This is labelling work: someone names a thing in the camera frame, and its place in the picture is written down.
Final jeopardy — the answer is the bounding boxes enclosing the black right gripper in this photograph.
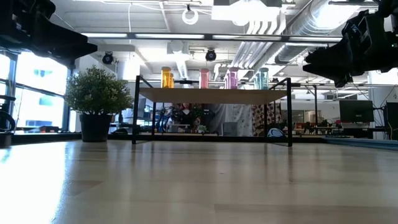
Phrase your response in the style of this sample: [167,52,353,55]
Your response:
[302,0,398,89]

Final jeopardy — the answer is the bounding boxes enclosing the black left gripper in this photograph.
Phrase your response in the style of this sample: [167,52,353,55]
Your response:
[0,0,98,68]

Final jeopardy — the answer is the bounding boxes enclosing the black computer monitor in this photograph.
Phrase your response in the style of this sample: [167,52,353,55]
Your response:
[338,100,375,124]
[384,101,398,141]

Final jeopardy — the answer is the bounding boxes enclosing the green potted plant black pot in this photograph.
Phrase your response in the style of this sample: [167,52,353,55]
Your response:
[64,64,134,143]

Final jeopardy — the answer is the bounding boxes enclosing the white ceiling pipes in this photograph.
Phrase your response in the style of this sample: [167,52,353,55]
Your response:
[231,12,289,71]

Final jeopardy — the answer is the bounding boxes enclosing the white blue round object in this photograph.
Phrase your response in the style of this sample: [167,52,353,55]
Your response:
[267,128,285,138]

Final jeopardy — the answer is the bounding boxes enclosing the black office chair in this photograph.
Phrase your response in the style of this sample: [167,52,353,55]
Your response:
[0,95,17,149]

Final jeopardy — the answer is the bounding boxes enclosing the floral hanging cloth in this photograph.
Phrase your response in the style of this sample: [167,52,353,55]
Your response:
[206,104,282,137]

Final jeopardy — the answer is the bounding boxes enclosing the long LED light bar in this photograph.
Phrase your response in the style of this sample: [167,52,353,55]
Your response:
[81,30,345,44]

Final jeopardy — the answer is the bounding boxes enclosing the grey bin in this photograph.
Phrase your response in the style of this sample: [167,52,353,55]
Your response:
[222,121,239,137]

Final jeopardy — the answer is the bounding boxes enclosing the person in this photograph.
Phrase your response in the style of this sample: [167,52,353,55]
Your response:
[174,103,203,134]

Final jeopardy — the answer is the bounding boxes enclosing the silver ventilation duct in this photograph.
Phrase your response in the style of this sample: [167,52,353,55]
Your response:
[273,0,361,65]

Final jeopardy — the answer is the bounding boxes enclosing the black aluminium rig frame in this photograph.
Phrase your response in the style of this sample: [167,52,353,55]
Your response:
[0,132,398,152]

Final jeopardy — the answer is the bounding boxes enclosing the white ring lamp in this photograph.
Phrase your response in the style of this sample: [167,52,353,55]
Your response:
[181,7,200,26]

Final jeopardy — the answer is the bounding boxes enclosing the wooden shelf black metal frame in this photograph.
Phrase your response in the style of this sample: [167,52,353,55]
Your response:
[131,75,294,147]

